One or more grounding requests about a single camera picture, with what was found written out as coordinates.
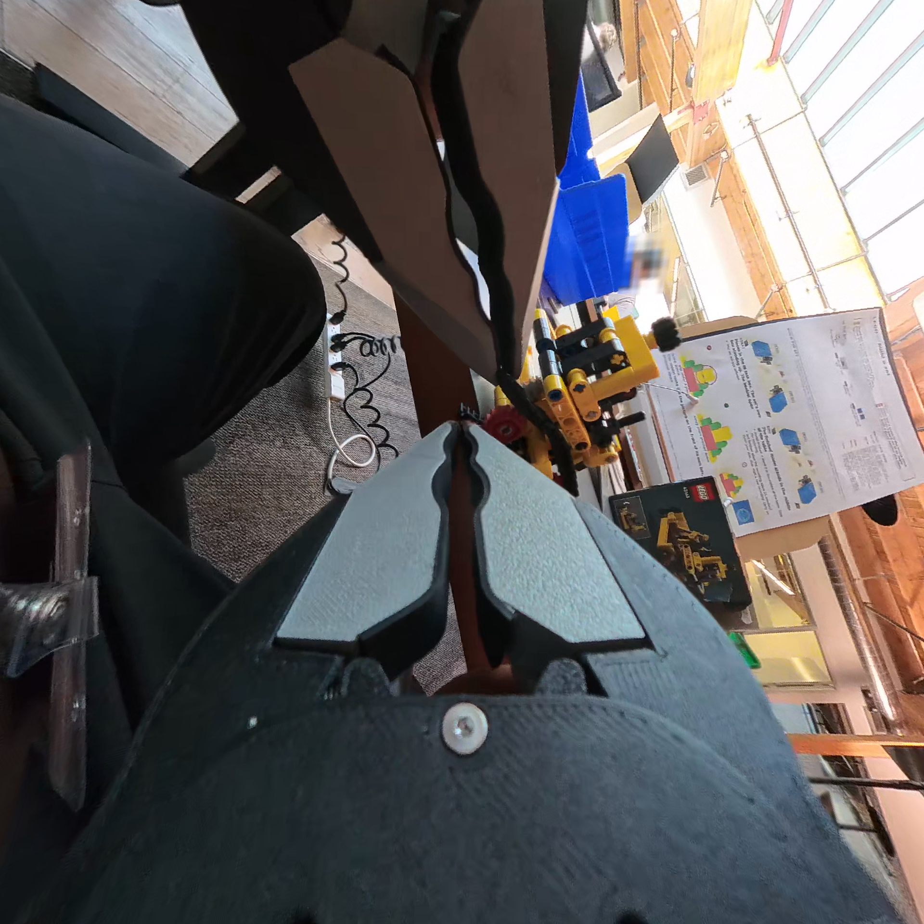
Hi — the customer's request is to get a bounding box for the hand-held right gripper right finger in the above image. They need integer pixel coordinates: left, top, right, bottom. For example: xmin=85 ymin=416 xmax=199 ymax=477
xmin=462 ymin=424 xmax=648 ymax=668

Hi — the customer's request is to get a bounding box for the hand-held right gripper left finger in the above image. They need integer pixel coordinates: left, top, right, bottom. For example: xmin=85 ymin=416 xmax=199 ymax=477
xmin=274 ymin=421 xmax=464 ymax=681

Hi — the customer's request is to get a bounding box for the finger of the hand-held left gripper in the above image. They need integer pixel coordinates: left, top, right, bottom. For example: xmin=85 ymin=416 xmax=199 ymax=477
xmin=433 ymin=0 xmax=563 ymax=384
xmin=287 ymin=35 xmax=517 ymax=384

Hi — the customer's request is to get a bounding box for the yellow black lego excavator model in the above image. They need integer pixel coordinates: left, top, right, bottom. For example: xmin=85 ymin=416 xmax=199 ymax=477
xmin=482 ymin=307 xmax=683 ymax=499

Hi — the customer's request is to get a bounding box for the black lego box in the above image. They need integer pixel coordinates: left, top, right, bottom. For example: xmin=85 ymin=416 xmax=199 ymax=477
xmin=608 ymin=476 xmax=753 ymax=613

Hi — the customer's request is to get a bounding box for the blue plastic bin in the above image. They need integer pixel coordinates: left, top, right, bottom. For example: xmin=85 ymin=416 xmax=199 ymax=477
xmin=541 ymin=173 xmax=638 ymax=308
xmin=557 ymin=72 xmax=602 ymax=190

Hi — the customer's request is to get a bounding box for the dark monitor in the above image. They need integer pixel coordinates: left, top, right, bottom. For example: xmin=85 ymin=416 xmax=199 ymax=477
xmin=582 ymin=18 xmax=623 ymax=113

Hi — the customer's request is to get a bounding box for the black chair back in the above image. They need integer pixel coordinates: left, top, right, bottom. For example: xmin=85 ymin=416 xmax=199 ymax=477
xmin=627 ymin=114 xmax=681 ymax=218

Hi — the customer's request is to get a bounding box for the white power strip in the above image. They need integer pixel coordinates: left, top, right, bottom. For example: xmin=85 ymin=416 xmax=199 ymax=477
xmin=325 ymin=310 xmax=349 ymax=402

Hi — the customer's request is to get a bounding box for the brown wooden table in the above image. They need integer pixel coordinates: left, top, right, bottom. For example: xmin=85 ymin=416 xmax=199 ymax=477
xmin=392 ymin=285 xmax=521 ymax=694

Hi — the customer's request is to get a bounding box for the person's black clothing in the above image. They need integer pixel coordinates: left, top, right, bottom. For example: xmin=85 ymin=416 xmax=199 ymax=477
xmin=0 ymin=94 xmax=327 ymax=924

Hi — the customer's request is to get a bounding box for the printed instruction sheet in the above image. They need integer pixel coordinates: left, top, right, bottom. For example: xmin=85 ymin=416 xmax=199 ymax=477
xmin=650 ymin=309 xmax=924 ymax=539

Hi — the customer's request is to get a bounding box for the black coiled cable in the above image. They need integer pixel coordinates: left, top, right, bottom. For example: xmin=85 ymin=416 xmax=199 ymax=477
xmin=339 ymin=334 xmax=401 ymax=463
xmin=331 ymin=231 xmax=352 ymax=320

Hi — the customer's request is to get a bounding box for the white cable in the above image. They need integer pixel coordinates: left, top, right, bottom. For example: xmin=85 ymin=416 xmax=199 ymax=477
xmin=326 ymin=396 xmax=381 ymax=495

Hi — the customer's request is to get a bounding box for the black metal table frame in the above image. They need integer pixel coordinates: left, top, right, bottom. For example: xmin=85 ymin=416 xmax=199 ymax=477
xmin=32 ymin=64 xmax=319 ymax=232

